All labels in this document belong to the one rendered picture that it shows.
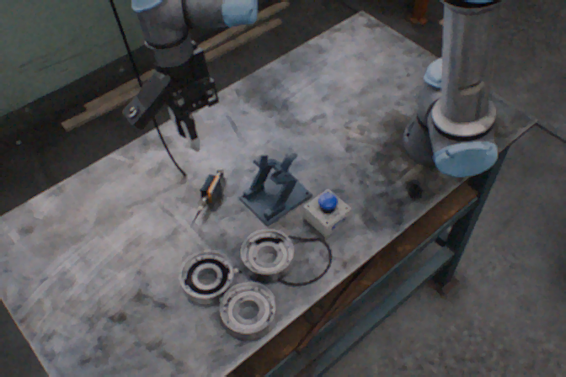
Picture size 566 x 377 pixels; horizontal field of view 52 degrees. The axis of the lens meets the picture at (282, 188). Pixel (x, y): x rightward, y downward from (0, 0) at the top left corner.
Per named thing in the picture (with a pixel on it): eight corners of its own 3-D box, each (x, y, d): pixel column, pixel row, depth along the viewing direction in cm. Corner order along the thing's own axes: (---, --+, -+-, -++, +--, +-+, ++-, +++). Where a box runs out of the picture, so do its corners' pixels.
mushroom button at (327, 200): (326, 224, 119) (328, 209, 115) (313, 212, 121) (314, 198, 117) (340, 213, 121) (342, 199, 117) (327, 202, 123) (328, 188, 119)
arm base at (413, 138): (430, 111, 142) (439, 81, 135) (480, 146, 135) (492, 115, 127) (389, 141, 137) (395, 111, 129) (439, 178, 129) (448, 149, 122)
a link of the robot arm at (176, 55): (157, 55, 93) (135, 33, 97) (164, 77, 96) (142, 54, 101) (197, 36, 95) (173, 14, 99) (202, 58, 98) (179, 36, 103)
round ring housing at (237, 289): (285, 304, 111) (285, 294, 108) (262, 351, 105) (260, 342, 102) (237, 284, 114) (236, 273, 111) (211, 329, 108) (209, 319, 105)
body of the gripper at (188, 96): (221, 105, 108) (208, 54, 99) (181, 127, 105) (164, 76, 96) (200, 85, 112) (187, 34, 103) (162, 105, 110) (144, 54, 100)
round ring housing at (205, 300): (189, 314, 110) (185, 305, 107) (177, 268, 116) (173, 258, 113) (241, 298, 112) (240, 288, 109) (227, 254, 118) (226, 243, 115)
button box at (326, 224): (326, 239, 120) (327, 225, 116) (303, 218, 123) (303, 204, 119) (354, 218, 123) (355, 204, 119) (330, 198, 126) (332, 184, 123)
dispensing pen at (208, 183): (182, 220, 118) (215, 161, 128) (185, 231, 122) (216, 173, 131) (192, 223, 118) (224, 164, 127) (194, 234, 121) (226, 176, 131)
